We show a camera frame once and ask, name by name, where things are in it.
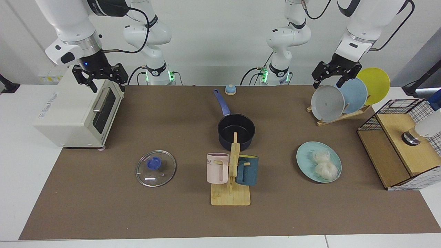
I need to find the white vermicelli bundle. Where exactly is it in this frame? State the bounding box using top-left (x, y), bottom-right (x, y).
top-left (312, 149), bottom-right (340, 181)

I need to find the glass lid with blue knob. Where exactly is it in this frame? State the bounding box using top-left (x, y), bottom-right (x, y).
top-left (135, 150), bottom-right (177, 188)

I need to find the light blue plate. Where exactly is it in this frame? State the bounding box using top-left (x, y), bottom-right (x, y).
top-left (339, 77), bottom-right (368, 114)

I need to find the grey plate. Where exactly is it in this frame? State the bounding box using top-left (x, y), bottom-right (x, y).
top-left (310, 85), bottom-right (345, 123)

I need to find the wooden plate rack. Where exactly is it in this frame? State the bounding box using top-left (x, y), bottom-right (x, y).
top-left (306, 103), bottom-right (372, 126)

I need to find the yellow plate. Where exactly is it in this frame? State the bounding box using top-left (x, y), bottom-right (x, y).
top-left (356, 67), bottom-right (391, 105)

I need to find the pale green plate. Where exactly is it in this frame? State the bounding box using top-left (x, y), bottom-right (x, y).
top-left (296, 141), bottom-right (342, 183)

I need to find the pale toaster oven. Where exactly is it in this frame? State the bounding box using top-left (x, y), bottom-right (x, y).
top-left (33, 65), bottom-right (125, 151)

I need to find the white cylinder with dark cap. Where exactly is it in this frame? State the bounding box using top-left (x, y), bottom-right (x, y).
top-left (401, 117), bottom-right (441, 147)

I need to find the dark teal cup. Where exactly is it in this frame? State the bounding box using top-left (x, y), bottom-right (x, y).
top-left (236, 155), bottom-right (259, 187)

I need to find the pink cup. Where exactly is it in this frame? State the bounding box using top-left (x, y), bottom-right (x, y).
top-left (206, 153), bottom-right (230, 184)

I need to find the brown table cloth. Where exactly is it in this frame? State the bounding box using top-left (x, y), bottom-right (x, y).
top-left (19, 85), bottom-right (441, 240)

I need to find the wooden cup stand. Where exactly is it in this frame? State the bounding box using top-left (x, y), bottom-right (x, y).
top-left (211, 132), bottom-right (251, 206)

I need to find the black base cable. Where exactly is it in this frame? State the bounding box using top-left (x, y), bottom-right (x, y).
top-left (240, 52), bottom-right (274, 85)
top-left (127, 65), bottom-right (147, 85)

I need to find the white wall socket box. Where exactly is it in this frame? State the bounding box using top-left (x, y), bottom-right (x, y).
top-left (37, 65), bottom-right (69, 84)

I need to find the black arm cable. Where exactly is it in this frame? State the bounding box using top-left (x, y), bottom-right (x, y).
top-left (102, 6), bottom-right (151, 54)
top-left (369, 0), bottom-right (416, 51)

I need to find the black mount bar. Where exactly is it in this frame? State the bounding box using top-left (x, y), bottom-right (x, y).
top-left (0, 74), bottom-right (20, 94)
top-left (401, 59), bottom-right (441, 99)

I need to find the wire basket with wooden floor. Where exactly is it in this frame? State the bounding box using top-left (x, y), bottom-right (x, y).
top-left (357, 99), bottom-right (441, 191)

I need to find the black pot with blue handle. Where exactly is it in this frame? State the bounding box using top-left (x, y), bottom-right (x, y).
top-left (213, 89), bottom-right (256, 152)

